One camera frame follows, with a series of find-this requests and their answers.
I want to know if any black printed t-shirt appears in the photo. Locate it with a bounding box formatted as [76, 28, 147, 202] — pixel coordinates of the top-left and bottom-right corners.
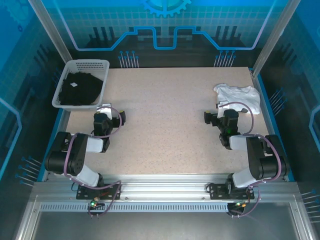
[59, 71, 105, 106]

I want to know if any blue table edge strip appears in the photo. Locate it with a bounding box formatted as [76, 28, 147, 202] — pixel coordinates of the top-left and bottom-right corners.
[257, 74, 296, 182]
[36, 107, 66, 182]

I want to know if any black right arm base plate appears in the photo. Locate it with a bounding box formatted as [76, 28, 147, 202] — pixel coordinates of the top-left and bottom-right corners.
[207, 183, 255, 200]

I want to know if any slotted grey cable duct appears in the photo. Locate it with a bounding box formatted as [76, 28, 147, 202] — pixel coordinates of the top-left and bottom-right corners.
[39, 202, 230, 213]

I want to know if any small connector with green light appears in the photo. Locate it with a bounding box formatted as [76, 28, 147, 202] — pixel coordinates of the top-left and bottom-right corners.
[88, 197, 106, 210]
[228, 199, 247, 210]

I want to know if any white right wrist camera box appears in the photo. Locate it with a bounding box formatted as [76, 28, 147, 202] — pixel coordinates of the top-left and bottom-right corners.
[216, 101, 230, 120]

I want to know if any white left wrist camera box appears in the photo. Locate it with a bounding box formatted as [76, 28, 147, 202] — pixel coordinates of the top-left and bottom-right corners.
[96, 102, 113, 120]

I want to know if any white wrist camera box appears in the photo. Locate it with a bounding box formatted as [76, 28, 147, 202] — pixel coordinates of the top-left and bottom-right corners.
[216, 101, 230, 120]
[96, 102, 113, 120]

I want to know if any grey metal panel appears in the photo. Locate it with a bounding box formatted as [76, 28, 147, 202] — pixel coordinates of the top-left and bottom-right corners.
[13, 194, 316, 240]

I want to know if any white perforated plastic basket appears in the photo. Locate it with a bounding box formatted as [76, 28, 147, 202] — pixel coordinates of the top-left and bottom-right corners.
[51, 59, 110, 112]

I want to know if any white t-shirt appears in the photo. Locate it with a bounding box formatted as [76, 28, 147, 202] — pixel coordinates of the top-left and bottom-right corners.
[212, 83, 261, 116]

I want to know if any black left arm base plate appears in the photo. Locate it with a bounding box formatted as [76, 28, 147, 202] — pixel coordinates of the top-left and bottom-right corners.
[76, 183, 123, 200]

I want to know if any aluminium frame post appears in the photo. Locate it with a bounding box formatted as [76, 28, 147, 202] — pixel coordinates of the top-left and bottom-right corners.
[27, 0, 72, 68]
[251, 0, 302, 77]

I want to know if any wide aluminium mounting rail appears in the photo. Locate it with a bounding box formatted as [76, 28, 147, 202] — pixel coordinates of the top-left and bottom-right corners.
[32, 173, 300, 202]

